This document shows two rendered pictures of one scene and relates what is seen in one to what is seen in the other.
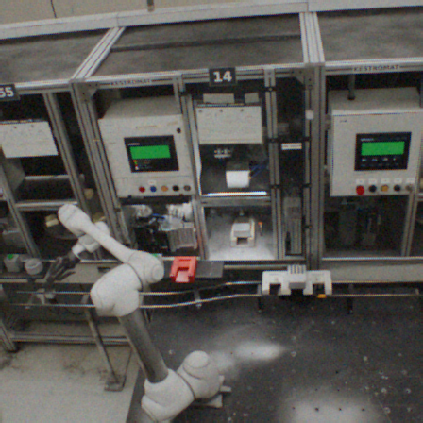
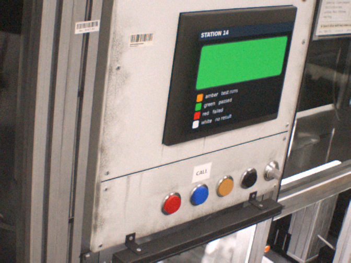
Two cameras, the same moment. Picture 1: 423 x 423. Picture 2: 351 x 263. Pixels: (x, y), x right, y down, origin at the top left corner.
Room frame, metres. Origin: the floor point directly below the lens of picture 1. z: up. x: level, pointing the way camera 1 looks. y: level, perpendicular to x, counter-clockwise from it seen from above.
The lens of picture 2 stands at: (1.80, 1.12, 1.96)
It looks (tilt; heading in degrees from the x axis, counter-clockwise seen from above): 23 degrees down; 304
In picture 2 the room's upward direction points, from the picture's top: 8 degrees clockwise
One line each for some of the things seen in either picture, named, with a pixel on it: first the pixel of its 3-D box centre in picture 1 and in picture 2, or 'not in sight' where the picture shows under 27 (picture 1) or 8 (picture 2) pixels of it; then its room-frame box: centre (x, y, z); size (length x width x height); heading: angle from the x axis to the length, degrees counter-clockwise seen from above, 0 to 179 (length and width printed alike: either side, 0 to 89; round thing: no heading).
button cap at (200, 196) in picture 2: not in sight; (198, 194); (2.32, 0.26, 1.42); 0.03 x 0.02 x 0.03; 78
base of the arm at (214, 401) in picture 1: (208, 388); not in sight; (1.57, 0.12, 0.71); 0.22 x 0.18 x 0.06; 78
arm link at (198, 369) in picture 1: (199, 373); not in sight; (1.56, 0.14, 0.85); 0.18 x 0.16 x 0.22; 125
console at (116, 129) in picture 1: (152, 146); (167, 66); (2.43, 0.23, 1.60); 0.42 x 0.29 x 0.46; 78
